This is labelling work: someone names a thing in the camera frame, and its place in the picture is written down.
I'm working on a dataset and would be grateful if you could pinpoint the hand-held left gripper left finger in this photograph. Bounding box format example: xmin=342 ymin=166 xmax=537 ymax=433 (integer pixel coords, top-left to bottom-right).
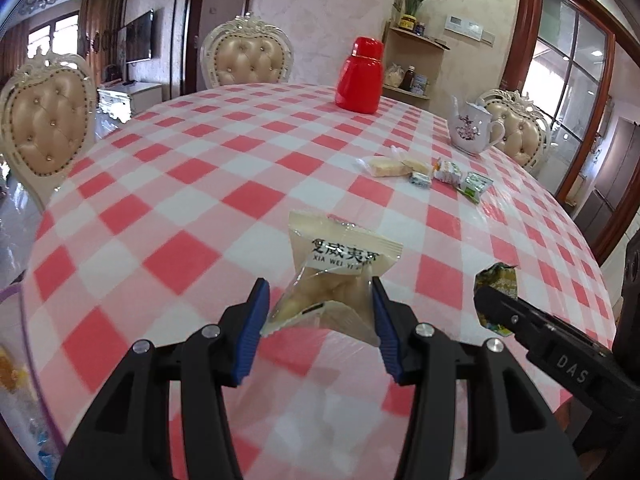
xmin=56 ymin=277 xmax=272 ymax=480

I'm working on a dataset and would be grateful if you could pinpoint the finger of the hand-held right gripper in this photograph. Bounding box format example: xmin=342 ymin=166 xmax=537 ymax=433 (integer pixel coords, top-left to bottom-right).
xmin=472 ymin=284 xmax=556 ymax=357

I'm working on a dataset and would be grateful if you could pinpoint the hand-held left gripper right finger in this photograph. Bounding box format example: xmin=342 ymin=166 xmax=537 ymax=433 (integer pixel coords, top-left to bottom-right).
xmin=371 ymin=276 xmax=586 ymax=480

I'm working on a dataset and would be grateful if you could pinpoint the yellow green snack packet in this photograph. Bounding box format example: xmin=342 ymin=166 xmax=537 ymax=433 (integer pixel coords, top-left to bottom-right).
xmin=474 ymin=262 xmax=518 ymax=336

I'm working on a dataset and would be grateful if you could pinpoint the cream nut snack packet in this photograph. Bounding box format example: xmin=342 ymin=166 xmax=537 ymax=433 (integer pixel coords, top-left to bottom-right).
xmin=260 ymin=210 xmax=405 ymax=348

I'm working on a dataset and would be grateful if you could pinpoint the small green snack packet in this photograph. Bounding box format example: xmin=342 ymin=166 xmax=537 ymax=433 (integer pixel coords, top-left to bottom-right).
xmin=459 ymin=171 xmax=495 ymax=204

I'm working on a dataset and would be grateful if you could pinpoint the dark wooden cabinet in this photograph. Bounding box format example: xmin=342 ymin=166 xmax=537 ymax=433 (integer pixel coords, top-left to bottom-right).
xmin=575 ymin=117 xmax=640 ymax=261

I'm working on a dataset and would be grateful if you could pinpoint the cream tufted dining chair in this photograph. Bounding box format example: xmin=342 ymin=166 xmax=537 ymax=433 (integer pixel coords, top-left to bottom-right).
xmin=477 ymin=89 xmax=553 ymax=171
xmin=0 ymin=52 xmax=98 ymax=211
xmin=200 ymin=14 xmax=293 ymax=90

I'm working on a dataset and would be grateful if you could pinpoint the white floral teapot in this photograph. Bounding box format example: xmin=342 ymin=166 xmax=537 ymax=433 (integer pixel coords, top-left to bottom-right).
xmin=447 ymin=96 xmax=506 ymax=155

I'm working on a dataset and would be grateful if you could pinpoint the red thermos jug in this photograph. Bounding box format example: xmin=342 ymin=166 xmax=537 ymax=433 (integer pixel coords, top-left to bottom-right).
xmin=335 ymin=36 xmax=385 ymax=113

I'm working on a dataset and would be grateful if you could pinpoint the clear bag of food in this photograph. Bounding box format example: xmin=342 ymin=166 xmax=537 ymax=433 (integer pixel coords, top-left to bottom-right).
xmin=384 ymin=62 xmax=406 ymax=90

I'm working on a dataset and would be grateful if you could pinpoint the white television cabinet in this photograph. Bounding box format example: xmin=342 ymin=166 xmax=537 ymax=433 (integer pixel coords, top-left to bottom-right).
xmin=97 ymin=81 xmax=163 ymax=123

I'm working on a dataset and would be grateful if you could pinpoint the wooden corner shelf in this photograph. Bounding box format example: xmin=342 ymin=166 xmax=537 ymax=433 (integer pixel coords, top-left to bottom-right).
xmin=382 ymin=20 xmax=451 ymax=101

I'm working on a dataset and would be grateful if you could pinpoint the brown curtain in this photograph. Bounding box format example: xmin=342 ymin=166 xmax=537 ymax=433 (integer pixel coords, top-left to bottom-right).
xmin=80 ymin=0 xmax=126 ymax=83

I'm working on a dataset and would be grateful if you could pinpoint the glass door wooden frame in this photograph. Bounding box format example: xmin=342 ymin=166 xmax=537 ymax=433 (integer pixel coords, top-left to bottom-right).
xmin=500 ymin=0 xmax=640 ymax=201

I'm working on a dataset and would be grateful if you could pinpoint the white wall control panel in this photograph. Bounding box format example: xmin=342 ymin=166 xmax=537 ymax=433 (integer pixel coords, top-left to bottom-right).
xmin=445 ymin=15 xmax=483 ymax=40

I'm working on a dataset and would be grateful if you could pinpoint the wall television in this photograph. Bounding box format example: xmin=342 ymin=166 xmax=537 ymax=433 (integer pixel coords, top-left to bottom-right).
xmin=125 ymin=10 xmax=153 ymax=64

